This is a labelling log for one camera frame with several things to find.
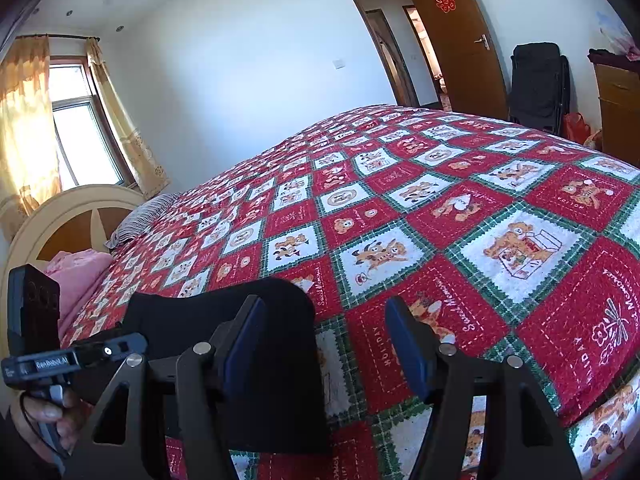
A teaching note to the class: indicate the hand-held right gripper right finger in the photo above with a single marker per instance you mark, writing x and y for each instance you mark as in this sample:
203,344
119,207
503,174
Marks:
407,350

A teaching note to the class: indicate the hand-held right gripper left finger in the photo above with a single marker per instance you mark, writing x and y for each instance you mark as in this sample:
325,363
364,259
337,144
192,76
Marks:
242,355

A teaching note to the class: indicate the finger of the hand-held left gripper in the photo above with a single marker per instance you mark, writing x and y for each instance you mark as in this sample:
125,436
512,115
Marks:
120,346

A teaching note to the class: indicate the black pants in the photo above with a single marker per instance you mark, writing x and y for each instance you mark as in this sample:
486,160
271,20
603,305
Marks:
280,360

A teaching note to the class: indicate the person's left forearm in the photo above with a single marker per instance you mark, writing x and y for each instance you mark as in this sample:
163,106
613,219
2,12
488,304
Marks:
20,460

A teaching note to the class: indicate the person's left hand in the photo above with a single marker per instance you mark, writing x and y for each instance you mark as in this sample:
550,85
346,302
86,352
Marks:
50,412

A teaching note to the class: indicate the folded pink blanket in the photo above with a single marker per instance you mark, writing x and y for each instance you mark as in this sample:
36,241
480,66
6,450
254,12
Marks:
80,275

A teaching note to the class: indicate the cream wooden headboard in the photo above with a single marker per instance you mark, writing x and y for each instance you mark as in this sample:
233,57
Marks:
65,205

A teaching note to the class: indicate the striped pillow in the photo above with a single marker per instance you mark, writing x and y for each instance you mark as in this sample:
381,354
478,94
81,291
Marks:
140,220

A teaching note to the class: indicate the red printed bedspread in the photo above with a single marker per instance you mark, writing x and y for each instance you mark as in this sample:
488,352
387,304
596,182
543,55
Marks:
450,185

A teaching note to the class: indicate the wide yellow curtain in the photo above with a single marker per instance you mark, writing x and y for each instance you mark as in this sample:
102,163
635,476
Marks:
25,135

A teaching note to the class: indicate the window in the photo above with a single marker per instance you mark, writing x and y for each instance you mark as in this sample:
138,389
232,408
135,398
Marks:
80,135

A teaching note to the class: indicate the narrow yellow curtain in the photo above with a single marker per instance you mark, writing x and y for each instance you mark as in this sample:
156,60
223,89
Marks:
130,140

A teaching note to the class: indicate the dark curtain rod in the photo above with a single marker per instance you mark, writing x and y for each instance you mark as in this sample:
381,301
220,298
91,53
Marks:
67,37

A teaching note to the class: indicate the red plastic bag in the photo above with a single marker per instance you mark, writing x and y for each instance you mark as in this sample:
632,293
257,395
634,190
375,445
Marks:
575,127

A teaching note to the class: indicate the black folding chair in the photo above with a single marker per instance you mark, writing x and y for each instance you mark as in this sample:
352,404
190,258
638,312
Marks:
537,85

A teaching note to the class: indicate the brown wooden door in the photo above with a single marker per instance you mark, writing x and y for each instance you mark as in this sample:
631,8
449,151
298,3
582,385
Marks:
465,60

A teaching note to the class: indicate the wooden cabinet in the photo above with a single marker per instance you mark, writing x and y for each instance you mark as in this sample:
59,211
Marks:
620,110

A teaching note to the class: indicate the dark cloth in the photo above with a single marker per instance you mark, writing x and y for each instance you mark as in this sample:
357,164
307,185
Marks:
605,55

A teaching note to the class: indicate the pale floral cloth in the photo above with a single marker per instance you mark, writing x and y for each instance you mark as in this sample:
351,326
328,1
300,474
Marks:
617,32

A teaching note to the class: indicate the white wall switch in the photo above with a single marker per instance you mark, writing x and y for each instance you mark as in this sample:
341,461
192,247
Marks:
339,63

